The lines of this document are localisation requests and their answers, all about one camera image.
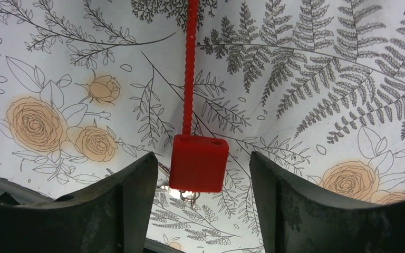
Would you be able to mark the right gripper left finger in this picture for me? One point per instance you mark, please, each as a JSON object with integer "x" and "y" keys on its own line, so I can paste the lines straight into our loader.
{"x": 111, "y": 215}

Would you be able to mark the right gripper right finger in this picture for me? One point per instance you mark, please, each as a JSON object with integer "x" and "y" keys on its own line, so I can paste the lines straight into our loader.
{"x": 296, "y": 215}

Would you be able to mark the red cable lock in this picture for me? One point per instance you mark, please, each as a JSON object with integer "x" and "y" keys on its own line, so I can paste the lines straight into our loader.
{"x": 197, "y": 163}

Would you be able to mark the floral table mat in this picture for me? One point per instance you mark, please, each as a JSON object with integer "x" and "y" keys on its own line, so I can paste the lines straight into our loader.
{"x": 87, "y": 87}

